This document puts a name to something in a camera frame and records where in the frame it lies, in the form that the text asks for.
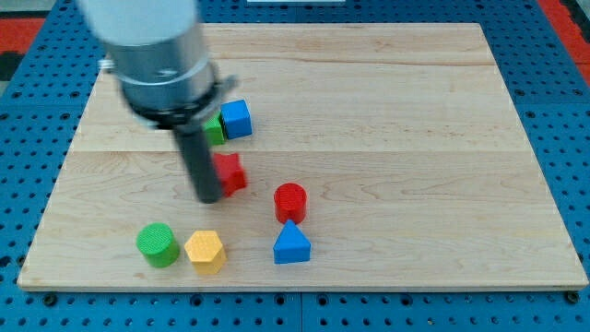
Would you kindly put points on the blue triangle block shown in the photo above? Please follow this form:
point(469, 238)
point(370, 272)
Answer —
point(292, 245)

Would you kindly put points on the red star block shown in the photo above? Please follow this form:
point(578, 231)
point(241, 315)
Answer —
point(230, 172)

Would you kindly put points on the green block behind rod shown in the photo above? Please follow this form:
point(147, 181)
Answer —
point(214, 131)

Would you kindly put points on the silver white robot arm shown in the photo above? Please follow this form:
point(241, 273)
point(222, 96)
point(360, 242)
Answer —
point(159, 55)

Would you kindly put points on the blue cube block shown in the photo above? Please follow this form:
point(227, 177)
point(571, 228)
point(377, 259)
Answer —
point(236, 119)

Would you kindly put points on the yellow hexagon block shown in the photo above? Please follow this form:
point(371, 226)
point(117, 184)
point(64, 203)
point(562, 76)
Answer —
point(206, 252)

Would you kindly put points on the green cylinder block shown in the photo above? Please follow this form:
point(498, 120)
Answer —
point(157, 244)

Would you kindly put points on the red cylinder block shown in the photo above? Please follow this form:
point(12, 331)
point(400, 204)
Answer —
point(290, 201)

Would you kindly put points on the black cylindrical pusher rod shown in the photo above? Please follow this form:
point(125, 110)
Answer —
point(193, 146)

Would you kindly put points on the light wooden board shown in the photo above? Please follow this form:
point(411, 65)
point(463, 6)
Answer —
point(418, 172)

